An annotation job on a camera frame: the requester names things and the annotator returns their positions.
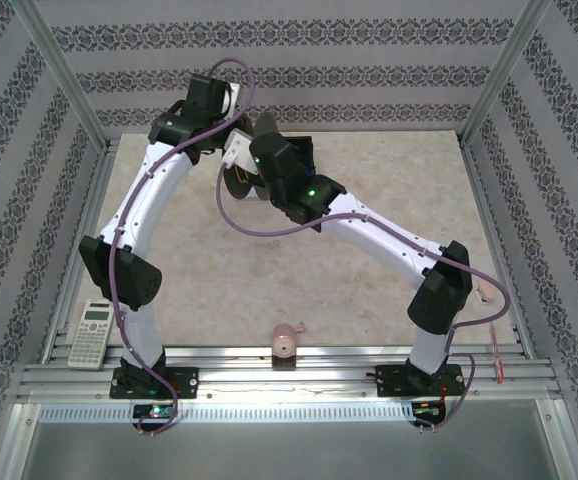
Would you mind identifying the black cable spool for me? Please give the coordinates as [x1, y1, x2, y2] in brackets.
[218, 112, 281, 204]

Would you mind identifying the pink eraser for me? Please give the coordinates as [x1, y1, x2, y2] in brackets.
[470, 279, 496, 305]

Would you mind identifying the white calculator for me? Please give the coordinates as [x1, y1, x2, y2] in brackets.
[67, 298, 115, 371]

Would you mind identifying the grey metal panel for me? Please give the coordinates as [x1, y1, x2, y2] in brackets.
[16, 422, 568, 480]

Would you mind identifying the red pen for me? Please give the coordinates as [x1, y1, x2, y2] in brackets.
[488, 321, 505, 385]

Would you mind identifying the aluminium frame post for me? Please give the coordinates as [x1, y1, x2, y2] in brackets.
[11, 0, 110, 151]
[458, 0, 554, 147]

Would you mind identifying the aluminium mounting rail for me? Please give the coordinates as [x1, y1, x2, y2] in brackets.
[18, 343, 563, 401]

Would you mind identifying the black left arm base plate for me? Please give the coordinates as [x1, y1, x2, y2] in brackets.
[110, 367, 200, 400]

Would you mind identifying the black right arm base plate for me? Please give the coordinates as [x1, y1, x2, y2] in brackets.
[376, 363, 465, 400]

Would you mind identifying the slotted cable duct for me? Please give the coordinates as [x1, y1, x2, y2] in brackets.
[37, 403, 541, 424]

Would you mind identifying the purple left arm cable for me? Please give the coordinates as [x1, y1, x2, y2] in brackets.
[110, 57, 256, 437]

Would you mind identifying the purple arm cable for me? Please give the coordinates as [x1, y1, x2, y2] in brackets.
[110, 57, 256, 437]
[216, 159, 511, 434]

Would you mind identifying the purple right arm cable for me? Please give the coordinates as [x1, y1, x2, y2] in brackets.
[216, 159, 511, 434]

